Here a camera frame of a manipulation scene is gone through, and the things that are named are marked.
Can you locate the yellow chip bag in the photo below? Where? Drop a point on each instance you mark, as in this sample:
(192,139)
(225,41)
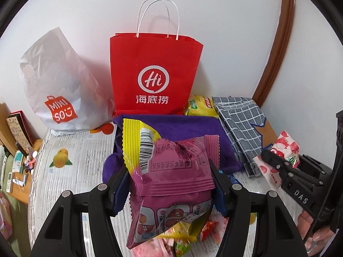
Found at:
(199,107)

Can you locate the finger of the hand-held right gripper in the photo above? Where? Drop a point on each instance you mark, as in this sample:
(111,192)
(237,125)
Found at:
(276,166)
(316,166)

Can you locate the grey checked fabric bag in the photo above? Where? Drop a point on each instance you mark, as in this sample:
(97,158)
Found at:
(238,123)

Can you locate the large magenta yellow snack packet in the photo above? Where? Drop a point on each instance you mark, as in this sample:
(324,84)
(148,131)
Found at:
(171,171)

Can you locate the person's right hand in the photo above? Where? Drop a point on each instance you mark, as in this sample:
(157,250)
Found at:
(305,225)

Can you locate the green candy packet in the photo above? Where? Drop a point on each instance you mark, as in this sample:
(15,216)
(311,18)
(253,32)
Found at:
(183,249)

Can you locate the dark patterned book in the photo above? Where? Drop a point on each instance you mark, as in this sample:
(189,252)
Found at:
(17,131)

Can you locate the wooden door frame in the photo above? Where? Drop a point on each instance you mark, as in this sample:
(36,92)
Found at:
(278,59)

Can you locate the white plastic shopping bag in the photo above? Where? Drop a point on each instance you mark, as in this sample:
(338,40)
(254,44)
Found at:
(61,80)

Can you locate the small toy figurine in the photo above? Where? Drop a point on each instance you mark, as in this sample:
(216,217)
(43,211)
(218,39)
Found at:
(30,162)

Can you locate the white teal small box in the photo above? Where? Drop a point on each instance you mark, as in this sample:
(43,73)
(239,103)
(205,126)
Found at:
(18,160)

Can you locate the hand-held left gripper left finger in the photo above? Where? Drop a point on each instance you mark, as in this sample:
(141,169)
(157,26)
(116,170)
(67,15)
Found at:
(121,198)

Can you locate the pink snack packet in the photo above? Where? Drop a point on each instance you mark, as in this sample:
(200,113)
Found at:
(150,250)

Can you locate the wooden side desk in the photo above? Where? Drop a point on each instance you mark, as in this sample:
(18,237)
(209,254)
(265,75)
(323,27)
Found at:
(5,128)

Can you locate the purple fabric bin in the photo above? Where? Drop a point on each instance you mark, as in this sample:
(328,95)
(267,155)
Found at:
(187,128)

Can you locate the pink patterned pouch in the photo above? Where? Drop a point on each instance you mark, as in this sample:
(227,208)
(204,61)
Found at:
(4,216)

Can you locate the red paper bag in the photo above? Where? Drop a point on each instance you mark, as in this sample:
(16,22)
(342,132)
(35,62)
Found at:
(150,59)

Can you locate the orange candy packet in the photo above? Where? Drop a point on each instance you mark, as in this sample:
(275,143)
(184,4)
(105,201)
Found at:
(213,227)

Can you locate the white strawberry snack packet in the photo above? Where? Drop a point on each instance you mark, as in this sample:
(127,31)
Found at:
(286,144)

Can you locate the white remote control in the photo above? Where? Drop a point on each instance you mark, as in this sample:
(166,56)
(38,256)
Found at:
(10,182)

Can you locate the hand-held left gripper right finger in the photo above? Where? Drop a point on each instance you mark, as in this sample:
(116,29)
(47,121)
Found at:
(221,195)

